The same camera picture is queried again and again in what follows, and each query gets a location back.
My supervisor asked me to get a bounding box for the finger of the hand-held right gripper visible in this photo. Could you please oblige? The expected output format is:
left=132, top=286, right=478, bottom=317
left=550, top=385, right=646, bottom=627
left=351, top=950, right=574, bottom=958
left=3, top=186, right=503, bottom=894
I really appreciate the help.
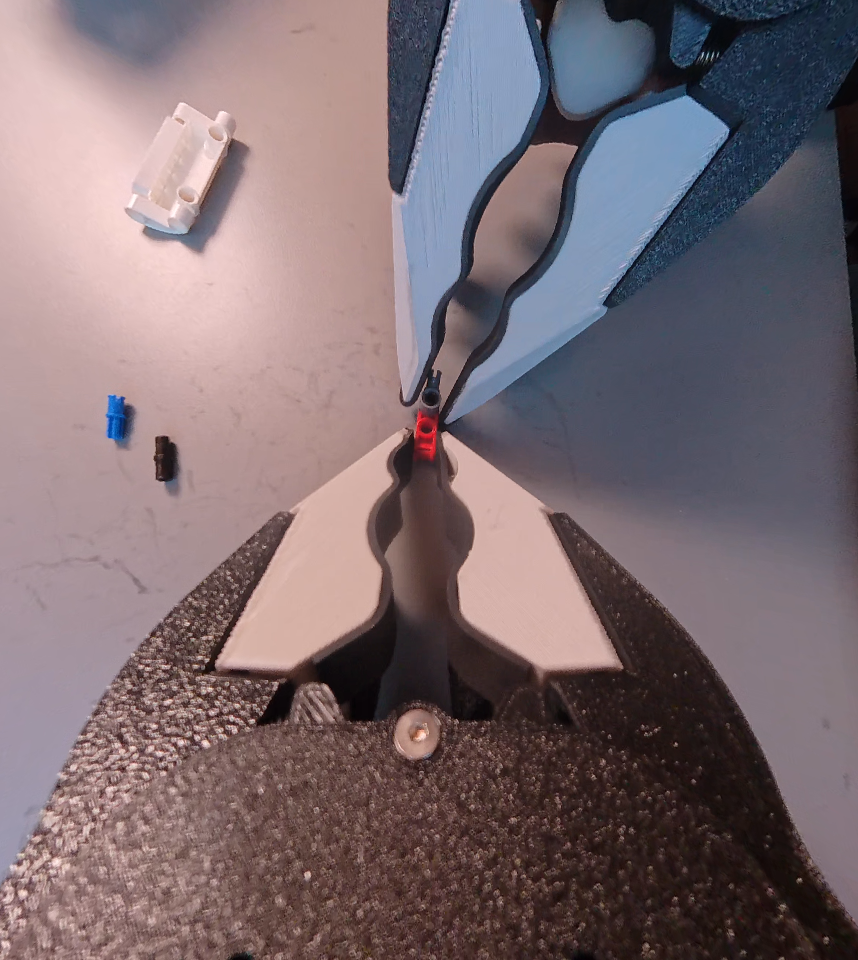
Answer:
left=391, top=0, right=547, bottom=408
left=442, top=92, right=732, bottom=426

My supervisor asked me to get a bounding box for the white toy panel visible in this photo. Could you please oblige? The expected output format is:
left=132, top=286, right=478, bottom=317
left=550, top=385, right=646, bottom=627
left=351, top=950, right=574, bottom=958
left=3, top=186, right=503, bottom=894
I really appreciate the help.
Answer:
left=125, top=102, right=238, bottom=234

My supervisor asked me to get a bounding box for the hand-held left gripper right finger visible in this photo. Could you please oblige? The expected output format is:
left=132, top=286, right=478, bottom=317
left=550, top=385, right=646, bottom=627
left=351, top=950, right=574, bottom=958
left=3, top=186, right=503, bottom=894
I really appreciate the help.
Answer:
left=432, top=431, right=622, bottom=712

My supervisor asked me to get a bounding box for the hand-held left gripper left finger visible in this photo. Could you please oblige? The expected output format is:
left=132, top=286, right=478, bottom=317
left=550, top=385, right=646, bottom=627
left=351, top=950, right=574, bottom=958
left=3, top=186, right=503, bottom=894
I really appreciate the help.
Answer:
left=215, top=429, right=413, bottom=723

